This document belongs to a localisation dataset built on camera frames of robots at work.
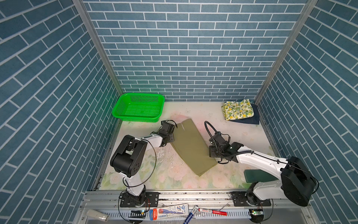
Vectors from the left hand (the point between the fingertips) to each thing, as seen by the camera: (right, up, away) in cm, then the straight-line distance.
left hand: (172, 136), depth 98 cm
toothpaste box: (+2, -33, -29) cm, 44 cm away
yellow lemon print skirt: (+48, +19, +10) cm, 52 cm away
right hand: (+27, -7, -11) cm, 30 cm away
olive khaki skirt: (+10, -1, -7) cm, 12 cm away
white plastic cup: (-33, -33, -32) cm, 56 cm away
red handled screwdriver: (+23, -33, -29) cm, 49 cm away
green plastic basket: (-29, +22, +18) cm, 41 cm away
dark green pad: (+51, -20, -16) cm, 57 cm away
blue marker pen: (+12, -34, -30) cm, 47 cm away
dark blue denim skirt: (+60, +12, +4) cm, 61 cm away
